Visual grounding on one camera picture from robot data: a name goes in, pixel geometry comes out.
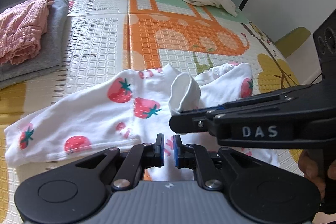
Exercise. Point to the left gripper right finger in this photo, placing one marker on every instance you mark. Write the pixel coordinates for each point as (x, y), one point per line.
(197, 158)

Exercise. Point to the person's right hand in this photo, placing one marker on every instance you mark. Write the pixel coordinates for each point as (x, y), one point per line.
(310, 170)

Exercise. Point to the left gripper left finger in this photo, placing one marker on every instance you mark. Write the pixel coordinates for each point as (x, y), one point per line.
(134, 163)

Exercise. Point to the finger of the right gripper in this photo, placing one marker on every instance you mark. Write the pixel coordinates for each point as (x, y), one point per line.
(191, 121)
(278, 102)

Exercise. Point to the grey folded garment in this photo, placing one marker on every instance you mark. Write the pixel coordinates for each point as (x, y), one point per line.
(49, 59)

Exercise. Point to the pink folded garment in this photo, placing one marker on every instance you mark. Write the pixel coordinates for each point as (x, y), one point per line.
(22, 27)

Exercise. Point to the colourful foam play mat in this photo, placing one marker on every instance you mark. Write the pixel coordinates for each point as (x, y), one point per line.
(105, 37)

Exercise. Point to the green chair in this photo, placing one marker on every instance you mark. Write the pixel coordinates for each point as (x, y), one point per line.
(291, 42)

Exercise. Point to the white strawberry print shirt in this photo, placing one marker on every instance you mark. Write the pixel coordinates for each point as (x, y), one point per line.
(131, 108)

